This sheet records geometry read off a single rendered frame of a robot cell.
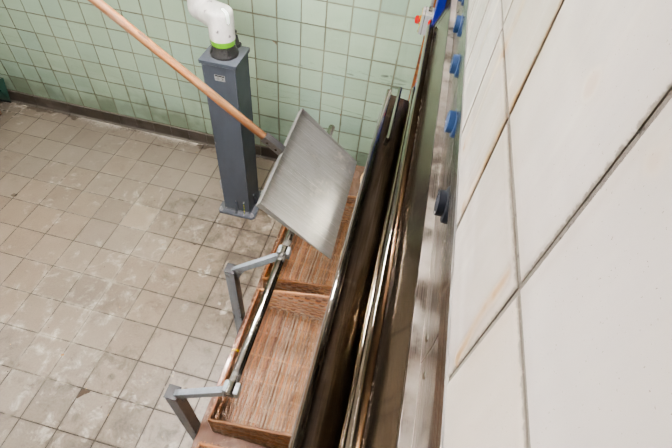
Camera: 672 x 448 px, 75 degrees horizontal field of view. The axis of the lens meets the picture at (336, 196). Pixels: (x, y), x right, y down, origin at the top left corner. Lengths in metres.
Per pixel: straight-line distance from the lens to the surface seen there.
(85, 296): 3.05
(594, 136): 0.21
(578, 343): 0.19
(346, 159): 1.96
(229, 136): 2.68
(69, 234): 3.37
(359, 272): 1.23
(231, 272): 1.77
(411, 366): 0.59
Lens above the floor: 2.44
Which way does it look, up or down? 48 degrees down
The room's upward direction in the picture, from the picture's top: 7 degrees clockwise
